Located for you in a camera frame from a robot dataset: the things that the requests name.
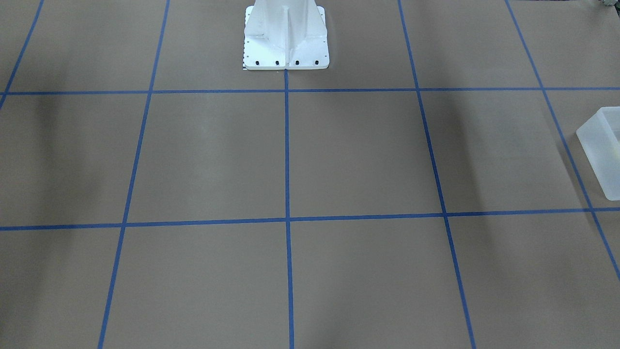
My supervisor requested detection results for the translucent plastic storage box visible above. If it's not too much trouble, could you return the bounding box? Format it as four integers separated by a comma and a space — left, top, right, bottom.
576, 106, 620, 201

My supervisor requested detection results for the brown paper table cover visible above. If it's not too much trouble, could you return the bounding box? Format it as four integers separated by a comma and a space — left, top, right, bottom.
1, 0, 619, 349

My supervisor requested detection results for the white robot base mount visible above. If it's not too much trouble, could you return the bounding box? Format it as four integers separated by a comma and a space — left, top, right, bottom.
242, 0, 330, 70

